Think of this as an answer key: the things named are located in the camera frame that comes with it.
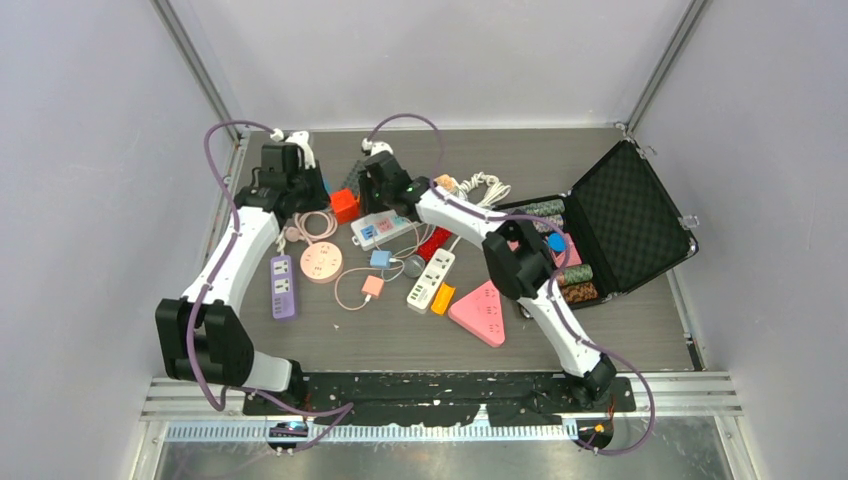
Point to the red cube adapter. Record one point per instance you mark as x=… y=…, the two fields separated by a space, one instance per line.
x=345 y=206

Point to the grey building baseplate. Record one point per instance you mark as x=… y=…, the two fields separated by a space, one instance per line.
x=351 y=180

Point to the light blue charger plug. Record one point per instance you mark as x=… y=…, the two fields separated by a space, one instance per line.
x=384 y=260

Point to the red glitter microphone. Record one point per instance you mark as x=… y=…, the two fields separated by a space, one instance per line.
x=417 y=262

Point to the small white power strip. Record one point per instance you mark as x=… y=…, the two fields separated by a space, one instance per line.
x=426 y=286

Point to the pink round socket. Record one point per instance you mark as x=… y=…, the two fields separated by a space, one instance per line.
x=321 y=262

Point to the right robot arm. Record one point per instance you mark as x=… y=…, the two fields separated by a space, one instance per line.
x=518 y=261

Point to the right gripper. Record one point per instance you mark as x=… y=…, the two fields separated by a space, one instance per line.
x=366 y=203

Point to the pink triangular socket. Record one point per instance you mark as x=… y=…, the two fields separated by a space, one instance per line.
x=480 y=313

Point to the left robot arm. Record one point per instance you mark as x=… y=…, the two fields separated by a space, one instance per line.
x=200 y=333

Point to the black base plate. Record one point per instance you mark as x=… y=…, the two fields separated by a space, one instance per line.
x=445 y=399

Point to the pink charger plug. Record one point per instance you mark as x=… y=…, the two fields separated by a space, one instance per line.
x=372 y=287

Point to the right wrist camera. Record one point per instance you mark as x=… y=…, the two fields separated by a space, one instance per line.
x=371 y=147

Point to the black poker chip case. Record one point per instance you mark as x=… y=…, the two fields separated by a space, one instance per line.
x=622 y=228

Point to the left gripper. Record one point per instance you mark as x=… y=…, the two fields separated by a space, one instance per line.
x=321 y=199

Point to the purple power strip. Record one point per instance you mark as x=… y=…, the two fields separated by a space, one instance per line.
x=283 y=294

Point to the yellow curved block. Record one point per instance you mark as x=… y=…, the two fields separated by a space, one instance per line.
x=442 y=299

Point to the white multicolour power strip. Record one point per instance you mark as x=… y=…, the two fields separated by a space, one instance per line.
x=373 y=230

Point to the beige cube adapter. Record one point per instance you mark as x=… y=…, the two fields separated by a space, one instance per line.
x=446 y=182

